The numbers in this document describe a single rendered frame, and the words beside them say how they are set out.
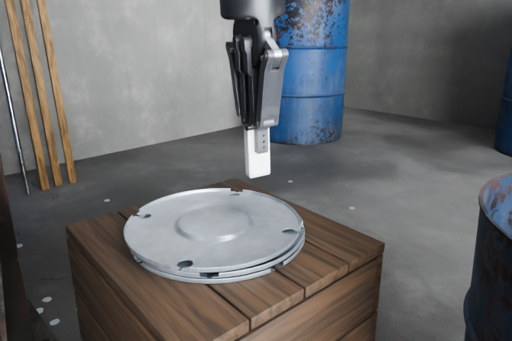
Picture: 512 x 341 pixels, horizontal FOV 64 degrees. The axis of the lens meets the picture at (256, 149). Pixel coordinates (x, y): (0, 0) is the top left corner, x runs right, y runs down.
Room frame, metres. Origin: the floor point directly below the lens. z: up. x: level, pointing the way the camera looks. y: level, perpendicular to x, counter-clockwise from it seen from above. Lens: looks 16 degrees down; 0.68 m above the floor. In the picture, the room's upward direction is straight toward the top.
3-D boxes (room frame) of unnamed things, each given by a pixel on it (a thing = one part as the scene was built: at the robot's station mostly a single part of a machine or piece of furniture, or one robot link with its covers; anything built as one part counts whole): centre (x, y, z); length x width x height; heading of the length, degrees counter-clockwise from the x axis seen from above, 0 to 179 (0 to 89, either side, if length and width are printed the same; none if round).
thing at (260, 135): (0.49, -0.01, 0.56); 0.03 x 0.01 x 0.05; 25
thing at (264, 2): (0.51, 0.00, 0.69); 0.08 x 0.07 x 0.09; 25
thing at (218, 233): (0.63, 0.07, 0.37); 0.29 x 0.29 x 0.01
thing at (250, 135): (0.51, 0.00, 0.53); 0.03 x 0.01 x 0.07; 115
